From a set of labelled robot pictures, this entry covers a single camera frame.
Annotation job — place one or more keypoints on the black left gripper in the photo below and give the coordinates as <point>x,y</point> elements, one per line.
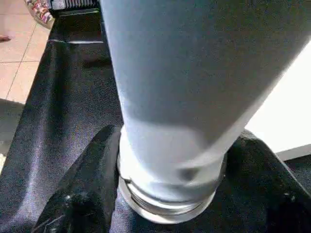
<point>75,4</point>

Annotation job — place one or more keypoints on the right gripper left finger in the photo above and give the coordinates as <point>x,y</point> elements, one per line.
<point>82,194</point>

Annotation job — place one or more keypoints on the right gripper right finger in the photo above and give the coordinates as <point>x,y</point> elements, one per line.
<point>267,194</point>

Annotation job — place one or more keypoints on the white plastic table leg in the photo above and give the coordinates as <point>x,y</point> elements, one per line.
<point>194,73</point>

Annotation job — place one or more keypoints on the colourful patterned floor item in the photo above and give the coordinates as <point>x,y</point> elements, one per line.
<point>40,12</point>

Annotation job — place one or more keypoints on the white plastic table top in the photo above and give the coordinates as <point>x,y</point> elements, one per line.
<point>286,121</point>

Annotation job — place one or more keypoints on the black work mat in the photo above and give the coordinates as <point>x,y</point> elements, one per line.
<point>68,107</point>

